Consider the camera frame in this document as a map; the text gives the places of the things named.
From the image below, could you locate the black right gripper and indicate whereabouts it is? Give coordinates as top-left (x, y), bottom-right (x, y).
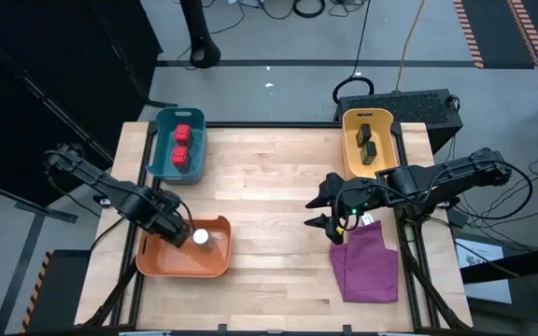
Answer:
top-left (304, 184), bottom-right (373, 246)

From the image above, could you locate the bagel seasoning jar white lid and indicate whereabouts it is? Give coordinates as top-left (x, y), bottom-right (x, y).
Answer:
top-left (191, 228), bottom-right (218, 253)

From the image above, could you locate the smoked paprika tin red lid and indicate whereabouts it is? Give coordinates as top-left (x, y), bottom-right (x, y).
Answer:
top-left (171, 146), bottom-right (191, 172)
top-left (174, 123), bottom-right (193, 148)

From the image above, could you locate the orange plastic bin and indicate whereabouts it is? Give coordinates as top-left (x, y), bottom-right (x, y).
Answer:
top-left (135, 214), bottom-right (233, 279)

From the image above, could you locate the teal plastic bin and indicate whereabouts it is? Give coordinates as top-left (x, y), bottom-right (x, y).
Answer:
top-left (146, 106), bottom-right (208, 186)

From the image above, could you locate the purple cloth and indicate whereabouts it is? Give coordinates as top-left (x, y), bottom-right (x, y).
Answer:
top-left (328, 219), bottom-right (400, 304)

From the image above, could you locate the yellow plastic bin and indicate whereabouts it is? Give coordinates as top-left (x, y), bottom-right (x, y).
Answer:
top-left (341, 107), bottom-right (401, 181)

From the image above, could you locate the black floor mat striped edge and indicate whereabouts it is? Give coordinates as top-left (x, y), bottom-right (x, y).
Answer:
top-left (21, 249), bottom-right (92, 335)

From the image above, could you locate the black power brick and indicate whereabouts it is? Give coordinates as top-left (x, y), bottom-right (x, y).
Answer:
top-left (448, 207), bottom-right (470, 229)

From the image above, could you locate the black perforated computer case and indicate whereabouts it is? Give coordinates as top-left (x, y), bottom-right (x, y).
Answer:
top-left (336, 88), bottom-right (465, 153)

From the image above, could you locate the white paper sheet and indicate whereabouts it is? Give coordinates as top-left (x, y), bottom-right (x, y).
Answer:
top-left (455, 238), bottom-right (513, 305)

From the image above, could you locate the black pole stand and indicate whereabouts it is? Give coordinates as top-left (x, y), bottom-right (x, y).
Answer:
top-left (178, 0), bottom-right (222, 70)

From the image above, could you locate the black curtain panel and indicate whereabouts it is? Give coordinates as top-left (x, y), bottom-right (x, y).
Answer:
top-left (0, 0), bottom-right (179, 158)

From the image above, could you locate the black metal beam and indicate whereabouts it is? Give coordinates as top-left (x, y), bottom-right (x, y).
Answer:
top-left (460, 245), bottom-right (538, 284)

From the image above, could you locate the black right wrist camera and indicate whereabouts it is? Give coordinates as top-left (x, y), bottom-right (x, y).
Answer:
top-left (319, 171), bottom-right (344, 197)

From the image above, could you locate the black aluminium table frame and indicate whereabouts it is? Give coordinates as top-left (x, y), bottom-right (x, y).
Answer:
top-left (75, 119), bottom-right (474, 336)

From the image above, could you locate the yellow cable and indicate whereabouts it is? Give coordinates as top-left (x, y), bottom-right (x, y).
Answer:
top-left (392, 0), bottom-right (427, 92)

